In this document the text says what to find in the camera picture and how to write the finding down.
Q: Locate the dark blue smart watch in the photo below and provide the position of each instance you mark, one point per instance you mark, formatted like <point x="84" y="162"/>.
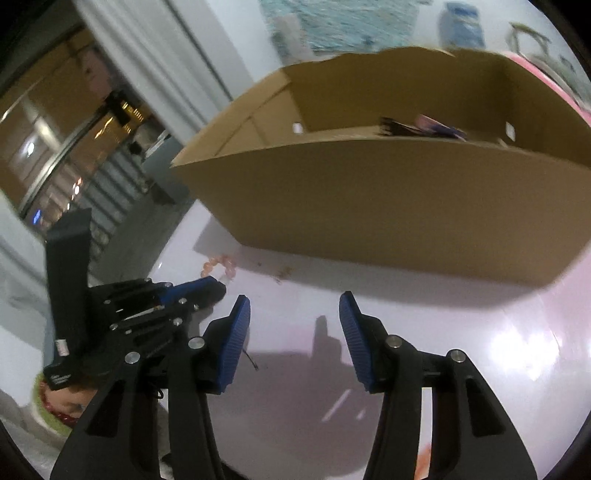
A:
<point x="425" y="127"/>

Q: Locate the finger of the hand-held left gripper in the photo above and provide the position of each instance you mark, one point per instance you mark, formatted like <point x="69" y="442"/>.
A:
<point x="194" y="290"/>
<point x="152" y="325"/>

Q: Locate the brown cardboard box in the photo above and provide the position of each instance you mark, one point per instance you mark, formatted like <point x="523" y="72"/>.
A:
<point x="392" y="198"/>

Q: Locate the floral cloth on wall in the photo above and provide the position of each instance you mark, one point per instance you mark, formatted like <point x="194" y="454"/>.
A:
<point x="341" y="23"/>

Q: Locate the person's left hand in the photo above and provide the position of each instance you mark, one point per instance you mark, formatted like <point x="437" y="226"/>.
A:
<point x="69" y="399"/>

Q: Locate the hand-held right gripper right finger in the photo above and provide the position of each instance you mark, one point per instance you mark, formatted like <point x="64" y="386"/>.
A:
<point x="358" y="346"/>

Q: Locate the white curtain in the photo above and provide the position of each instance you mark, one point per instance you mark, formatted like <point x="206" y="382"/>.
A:
<point x="161" y="50"/>

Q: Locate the green plush garment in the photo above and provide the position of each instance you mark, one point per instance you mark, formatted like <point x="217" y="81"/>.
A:
<point x="39" y="406"/>

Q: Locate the blue water jug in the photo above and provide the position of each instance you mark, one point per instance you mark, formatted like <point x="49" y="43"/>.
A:
<point x="461" y="25"/>

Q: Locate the pink floral blanket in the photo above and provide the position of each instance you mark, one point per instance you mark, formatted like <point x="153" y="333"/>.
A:
<point x="558" y="83"/>

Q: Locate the wooden chair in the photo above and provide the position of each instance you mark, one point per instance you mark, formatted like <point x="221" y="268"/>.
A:
<point x="531" y="34"/>

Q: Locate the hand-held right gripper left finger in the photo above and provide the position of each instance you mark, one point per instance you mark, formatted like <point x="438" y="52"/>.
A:
<point x="233" y="346"/>

